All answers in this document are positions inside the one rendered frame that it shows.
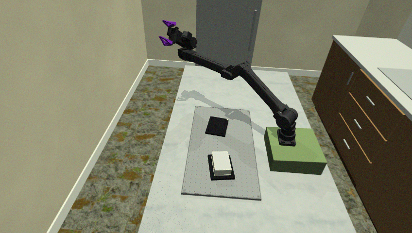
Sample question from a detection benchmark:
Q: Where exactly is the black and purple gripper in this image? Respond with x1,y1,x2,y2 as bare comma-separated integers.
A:
159,20,179,46

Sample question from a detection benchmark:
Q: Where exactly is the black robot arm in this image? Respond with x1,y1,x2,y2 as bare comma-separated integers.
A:
176,30,298,147

